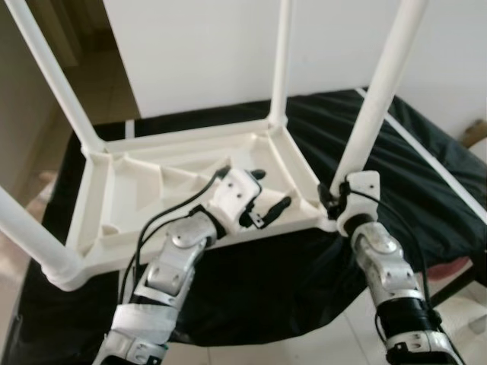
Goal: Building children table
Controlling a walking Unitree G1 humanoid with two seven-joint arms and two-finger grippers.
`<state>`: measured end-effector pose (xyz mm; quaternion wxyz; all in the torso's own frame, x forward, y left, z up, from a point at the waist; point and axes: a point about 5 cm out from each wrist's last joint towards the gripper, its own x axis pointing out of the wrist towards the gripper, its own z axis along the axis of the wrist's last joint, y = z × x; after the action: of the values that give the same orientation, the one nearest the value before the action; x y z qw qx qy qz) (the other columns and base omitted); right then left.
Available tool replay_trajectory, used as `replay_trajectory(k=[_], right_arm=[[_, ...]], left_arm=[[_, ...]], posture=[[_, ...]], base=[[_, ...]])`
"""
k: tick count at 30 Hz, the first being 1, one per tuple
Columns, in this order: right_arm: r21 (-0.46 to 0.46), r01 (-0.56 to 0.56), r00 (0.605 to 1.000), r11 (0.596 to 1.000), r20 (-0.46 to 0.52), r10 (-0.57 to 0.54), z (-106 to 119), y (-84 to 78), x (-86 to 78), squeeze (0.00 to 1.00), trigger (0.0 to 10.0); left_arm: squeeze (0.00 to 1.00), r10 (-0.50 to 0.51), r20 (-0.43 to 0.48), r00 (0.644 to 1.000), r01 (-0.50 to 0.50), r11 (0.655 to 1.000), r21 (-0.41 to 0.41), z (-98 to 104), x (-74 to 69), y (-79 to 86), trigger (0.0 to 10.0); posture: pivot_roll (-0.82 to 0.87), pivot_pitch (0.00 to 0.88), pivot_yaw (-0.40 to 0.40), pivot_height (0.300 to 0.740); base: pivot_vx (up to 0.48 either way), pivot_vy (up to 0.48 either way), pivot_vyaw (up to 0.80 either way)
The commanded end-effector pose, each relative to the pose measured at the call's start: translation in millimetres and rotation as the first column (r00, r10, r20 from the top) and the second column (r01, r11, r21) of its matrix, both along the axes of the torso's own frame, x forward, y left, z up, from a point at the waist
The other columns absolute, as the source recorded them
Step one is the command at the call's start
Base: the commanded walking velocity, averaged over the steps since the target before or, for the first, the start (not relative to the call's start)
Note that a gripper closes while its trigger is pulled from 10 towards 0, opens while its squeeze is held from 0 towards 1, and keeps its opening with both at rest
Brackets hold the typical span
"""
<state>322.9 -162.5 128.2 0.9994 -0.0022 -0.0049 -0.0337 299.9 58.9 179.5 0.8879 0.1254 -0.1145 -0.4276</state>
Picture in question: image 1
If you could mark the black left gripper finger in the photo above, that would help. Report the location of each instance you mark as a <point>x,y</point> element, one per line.
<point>275,208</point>
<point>257,175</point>

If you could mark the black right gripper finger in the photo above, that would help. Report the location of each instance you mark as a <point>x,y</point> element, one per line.
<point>324,195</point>

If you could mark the white plastic table top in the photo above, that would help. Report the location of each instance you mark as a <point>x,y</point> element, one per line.
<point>137,228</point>

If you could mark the white plastic table leg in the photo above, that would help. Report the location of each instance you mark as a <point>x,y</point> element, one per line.
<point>53,76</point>
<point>281,53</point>
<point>380,91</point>
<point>34,236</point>

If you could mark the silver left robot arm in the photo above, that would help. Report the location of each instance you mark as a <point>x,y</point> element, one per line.
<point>175,266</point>

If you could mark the brown fuzzy object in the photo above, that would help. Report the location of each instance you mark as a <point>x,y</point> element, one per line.
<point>477,133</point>

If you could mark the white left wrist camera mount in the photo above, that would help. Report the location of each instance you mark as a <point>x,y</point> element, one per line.
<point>234,194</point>

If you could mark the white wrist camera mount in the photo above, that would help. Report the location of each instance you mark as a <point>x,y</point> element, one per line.
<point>361,190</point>
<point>234,194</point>

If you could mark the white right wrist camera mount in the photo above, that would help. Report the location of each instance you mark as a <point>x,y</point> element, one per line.
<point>361,190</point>

